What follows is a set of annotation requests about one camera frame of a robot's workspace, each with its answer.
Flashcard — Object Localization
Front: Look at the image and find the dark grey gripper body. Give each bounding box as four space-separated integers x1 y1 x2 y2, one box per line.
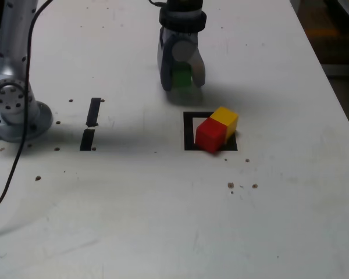
162 28 200 45

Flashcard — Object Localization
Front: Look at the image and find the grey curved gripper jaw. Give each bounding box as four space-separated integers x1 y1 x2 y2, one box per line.
172 40 207 88

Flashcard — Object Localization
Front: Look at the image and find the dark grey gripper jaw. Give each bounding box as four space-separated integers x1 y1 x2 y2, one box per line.
156 27 176 92

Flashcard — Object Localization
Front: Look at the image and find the green cube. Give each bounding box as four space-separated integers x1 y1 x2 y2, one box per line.
171 62 193 90

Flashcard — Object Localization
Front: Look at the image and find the yellow cube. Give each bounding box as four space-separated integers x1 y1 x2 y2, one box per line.
209 106 239 143

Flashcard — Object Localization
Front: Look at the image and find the red cube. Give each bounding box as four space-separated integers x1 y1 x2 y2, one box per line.
195 119 226 154

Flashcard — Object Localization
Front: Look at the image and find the black tape square outline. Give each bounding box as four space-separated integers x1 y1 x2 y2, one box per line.
183 111 238 152

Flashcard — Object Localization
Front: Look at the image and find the black tape strip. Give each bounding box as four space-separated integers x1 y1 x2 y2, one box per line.
79 97 102 152

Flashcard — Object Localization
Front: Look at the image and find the long black cable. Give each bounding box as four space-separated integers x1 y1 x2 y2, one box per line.
0 0 53 216

